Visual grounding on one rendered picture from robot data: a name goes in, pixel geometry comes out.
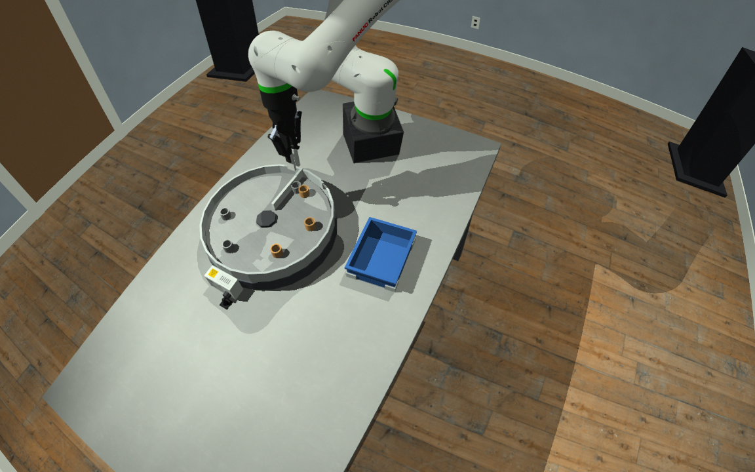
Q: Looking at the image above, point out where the blue plastic crate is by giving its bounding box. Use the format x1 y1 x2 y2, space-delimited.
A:
345 217 417 292

